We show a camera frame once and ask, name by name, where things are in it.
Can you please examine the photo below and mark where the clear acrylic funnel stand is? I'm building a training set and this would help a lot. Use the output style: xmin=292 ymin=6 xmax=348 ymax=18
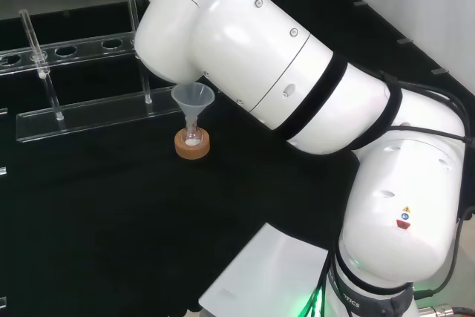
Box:
xmin=0 ymin=0 xmax=186 ymax=143

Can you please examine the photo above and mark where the small round-bottom glass flask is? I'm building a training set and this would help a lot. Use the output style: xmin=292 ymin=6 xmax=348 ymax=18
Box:
xmin=183 ymin=116 xmax=206 ymax=149

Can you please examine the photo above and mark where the cork ring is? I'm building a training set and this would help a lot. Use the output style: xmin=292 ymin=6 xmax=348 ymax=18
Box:
xmin=174 ymin=128 xmax=212 ymax=160

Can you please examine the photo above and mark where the translucent plastic funnel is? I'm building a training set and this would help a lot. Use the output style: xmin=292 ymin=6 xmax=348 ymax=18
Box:
xmin=171 ymin=82 xmax=217 ymax=140

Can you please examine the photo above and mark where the black cable with plug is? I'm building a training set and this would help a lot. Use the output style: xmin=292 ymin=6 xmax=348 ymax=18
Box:
xmin=413 ymin=279 xmax=475 ymax=300

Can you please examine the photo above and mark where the pale board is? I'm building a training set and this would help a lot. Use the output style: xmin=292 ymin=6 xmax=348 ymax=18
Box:
xmin=197 ymin=221 xmax=332 ymax=317

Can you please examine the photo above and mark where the black table cloth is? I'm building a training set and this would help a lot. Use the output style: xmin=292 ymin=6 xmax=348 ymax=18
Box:
xmin=0 ymin=0 xmax=475 ymax=317

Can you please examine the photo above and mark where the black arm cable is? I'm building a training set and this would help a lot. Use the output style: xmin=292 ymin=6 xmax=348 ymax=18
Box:
xmin=381 ymin=71 xmax=475 ymax=222

